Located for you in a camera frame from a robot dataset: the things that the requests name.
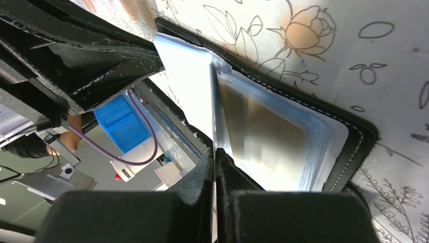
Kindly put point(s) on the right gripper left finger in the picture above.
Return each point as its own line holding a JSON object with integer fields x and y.
{"x": 182, "y": 213}

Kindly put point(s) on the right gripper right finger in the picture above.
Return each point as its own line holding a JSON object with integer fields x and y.
{"x": 246, "y": 213}

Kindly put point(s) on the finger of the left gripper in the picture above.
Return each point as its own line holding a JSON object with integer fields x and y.
{"x": 66, "y": 54}

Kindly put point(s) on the black leather card holder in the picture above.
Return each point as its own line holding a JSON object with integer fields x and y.
{"x": 283, "y": 138}

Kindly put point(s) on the floral pattern table mat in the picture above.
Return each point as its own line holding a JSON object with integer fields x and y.
{"x": 367, "y": 57}

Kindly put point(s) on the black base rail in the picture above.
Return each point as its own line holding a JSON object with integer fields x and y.
{"x": 192, "y": 141}

